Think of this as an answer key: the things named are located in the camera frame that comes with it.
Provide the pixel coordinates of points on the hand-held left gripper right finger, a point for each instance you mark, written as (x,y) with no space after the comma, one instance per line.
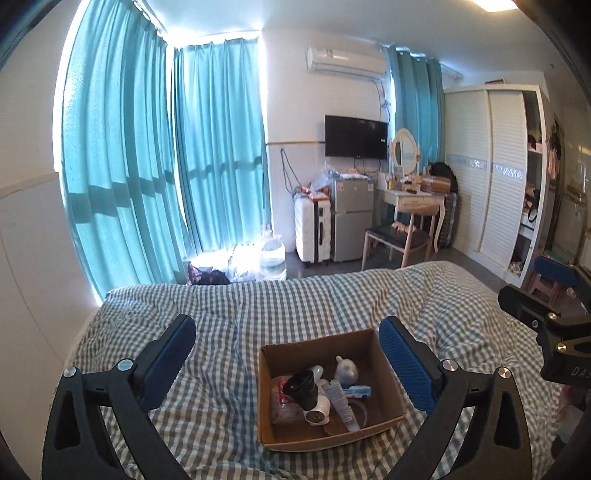
(408,364)

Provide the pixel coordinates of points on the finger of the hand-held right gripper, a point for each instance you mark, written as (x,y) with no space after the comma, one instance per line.
(519,302)
(556,272)

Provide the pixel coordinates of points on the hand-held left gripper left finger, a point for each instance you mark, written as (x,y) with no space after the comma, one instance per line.
(168,362)

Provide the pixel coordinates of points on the brown cardboard box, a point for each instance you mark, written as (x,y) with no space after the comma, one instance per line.
(383,397)

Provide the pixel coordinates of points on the small blue packet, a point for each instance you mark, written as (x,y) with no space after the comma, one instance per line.
(358,392)

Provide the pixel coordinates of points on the white cream tube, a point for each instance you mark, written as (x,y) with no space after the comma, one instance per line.
(339,404)

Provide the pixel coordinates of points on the white hair dryer black nozzle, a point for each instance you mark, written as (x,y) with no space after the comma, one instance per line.
(314,401)

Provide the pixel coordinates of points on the clear plastic bottle red label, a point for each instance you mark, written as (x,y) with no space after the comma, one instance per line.
(281,401)

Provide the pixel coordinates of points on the pink plastic stool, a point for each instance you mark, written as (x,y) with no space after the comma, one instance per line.
(545,286)

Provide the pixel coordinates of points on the grey checkered blanket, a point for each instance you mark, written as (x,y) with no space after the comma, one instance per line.
(221,314)

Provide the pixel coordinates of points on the dark floor bag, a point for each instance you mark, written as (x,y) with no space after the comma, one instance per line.
(210,276)

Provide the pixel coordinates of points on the dark suitcase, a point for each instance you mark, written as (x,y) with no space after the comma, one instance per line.
(449,221)

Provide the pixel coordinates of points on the white slatted wardrobe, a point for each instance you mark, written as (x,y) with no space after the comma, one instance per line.
(489,175)

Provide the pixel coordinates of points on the clear plastic bag pile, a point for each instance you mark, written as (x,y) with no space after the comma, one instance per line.
(244,263)

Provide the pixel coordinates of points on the wooden chair dark seat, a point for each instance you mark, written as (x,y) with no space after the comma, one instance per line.
(397,237)

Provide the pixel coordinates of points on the wooden box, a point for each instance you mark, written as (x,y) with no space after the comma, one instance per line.
(436,184)

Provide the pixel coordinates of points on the black bag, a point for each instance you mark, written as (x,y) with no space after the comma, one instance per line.
(443,175)

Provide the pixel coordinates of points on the clear water jug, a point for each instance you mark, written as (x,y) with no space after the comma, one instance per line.
(272,256)

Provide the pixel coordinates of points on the white dressing table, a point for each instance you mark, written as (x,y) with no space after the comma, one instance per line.
(411,201)

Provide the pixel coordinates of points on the silver mini fridge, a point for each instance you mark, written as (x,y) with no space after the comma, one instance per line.
(352,221)

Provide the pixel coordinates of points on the white suitcase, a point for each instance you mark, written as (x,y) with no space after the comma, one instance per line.
(311,230)

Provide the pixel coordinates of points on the white oval vanity mirror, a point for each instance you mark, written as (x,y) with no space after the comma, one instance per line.
(404,152)

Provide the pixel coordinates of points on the wide teal curtain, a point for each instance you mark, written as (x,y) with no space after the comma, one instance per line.
(120,161)

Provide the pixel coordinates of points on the narrow teal curtain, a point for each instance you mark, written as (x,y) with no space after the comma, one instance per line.
(415,101)

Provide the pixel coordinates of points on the ceiling light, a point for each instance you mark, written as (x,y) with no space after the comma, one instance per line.
(494,3)

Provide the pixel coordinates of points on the white air conditioner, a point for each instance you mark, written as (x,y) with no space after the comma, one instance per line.
(346,59)

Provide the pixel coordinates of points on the black wall television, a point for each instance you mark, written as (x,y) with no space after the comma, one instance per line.
(355,137)

